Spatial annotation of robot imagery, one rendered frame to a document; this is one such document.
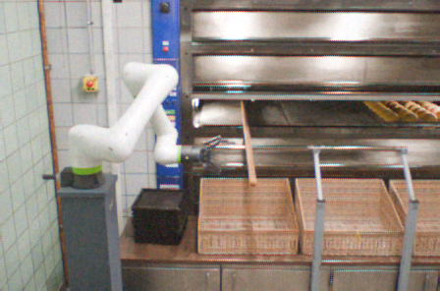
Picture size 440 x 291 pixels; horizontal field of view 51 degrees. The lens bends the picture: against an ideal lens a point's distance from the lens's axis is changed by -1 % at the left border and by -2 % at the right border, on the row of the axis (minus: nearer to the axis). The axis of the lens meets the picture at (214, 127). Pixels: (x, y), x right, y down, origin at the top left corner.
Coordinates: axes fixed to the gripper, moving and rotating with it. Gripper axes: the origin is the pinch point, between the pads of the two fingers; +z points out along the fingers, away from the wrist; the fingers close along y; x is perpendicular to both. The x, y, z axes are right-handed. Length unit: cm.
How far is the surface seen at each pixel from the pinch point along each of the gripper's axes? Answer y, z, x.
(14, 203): 28, -114, 2
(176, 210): 39, -31, -17
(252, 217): 57, 14, -48
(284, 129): 1, 32, -57
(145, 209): 39, -48, -18
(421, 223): 58, 120, -47
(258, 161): 22, 17, -55
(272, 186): 37, 26, -53
